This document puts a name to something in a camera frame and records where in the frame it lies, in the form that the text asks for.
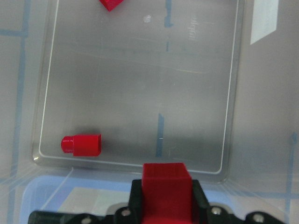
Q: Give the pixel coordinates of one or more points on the red block from tray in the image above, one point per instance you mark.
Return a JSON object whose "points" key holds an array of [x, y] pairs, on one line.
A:
{"points": [[166, 194]]}

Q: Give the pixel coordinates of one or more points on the red block in box centre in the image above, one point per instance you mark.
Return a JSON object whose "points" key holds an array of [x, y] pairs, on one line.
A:
{"points": [[110, 4]]}

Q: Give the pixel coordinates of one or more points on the blue plastic tray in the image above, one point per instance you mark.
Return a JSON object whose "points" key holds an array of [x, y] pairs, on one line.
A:
{"points": [[73, 195]]}

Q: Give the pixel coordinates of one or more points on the clear plastic storage box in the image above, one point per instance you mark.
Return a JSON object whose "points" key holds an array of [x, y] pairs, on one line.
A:
{"points": [[213, 84]]}

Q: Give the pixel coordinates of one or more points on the red block near latch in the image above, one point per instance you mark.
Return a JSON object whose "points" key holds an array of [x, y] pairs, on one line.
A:
{"points": [[82, 145]]}

